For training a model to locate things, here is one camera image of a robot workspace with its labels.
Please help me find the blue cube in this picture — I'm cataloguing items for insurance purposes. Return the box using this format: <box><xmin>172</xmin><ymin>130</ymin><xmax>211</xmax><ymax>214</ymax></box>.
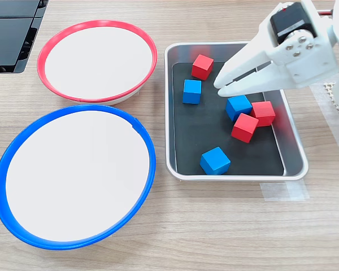
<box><xmin>182</xmin><ymin>79</ymin><xmax>202</xmax><ymax>105</ymax></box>
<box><xmin>199</xmin><ymin>146</ymin><xmax>232</xmax><ymax>176</ymax></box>
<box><xmin>225</xmin><ymin>95</ymin><xmax>253</xmax><ymax>123</ymax></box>

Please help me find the red-rimmed white plate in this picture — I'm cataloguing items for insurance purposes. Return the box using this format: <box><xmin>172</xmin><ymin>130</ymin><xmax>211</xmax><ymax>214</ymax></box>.
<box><xmin>36</xmin><ymin>19</ymin><xmax>158</xmax><ymax>106</ymax></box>

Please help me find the black tray mat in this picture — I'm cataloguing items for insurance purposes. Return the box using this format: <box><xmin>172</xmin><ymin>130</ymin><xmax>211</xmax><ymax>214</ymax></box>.
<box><xmin>171</xmin><ymin>62</ymin><xmax>285</xmax><ymax>176</ymax></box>

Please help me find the blue-rimmed white plate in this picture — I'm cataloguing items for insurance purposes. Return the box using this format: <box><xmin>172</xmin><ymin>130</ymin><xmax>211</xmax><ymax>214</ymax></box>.
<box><xmin>0</xmin><ymin>104</ymin><xmax>157</xmax><ymax>251</ymax></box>

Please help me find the steel tray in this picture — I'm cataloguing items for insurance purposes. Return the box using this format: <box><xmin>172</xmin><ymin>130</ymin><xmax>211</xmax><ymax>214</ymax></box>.
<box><xmin>164</xmin><ymin>42</ymin><xmax>310</xmax><ymax>182</ymax></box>

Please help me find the red cube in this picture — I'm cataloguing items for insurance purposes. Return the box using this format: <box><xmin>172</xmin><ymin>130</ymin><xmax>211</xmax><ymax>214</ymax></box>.
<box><xmin>190</xmin><ymin>54</ymin><xmax>215</xmax><ymax>81</ymax></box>
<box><xmin>231</xmin><ymin>112</ymin><xmax>260</xmax><ymax>144</ymax></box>
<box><xmin>249</xmin><ymin>100</ymin><xmax>276</xmax><ymax>128</ymax></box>

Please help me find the pale perforated base plate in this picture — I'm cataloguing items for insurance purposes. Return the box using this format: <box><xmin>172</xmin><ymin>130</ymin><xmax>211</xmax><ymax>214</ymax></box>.
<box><xmin>323</xmin><ymin>81</ymin><xmax>339</xmax><ymax>134</ymax></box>

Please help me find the black flat device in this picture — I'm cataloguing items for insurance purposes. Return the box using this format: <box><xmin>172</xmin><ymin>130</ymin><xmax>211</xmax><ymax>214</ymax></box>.
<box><xmin>0</xmin><ymin>0</ymin><xmax>50</xmax><ymax>75</ymax></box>

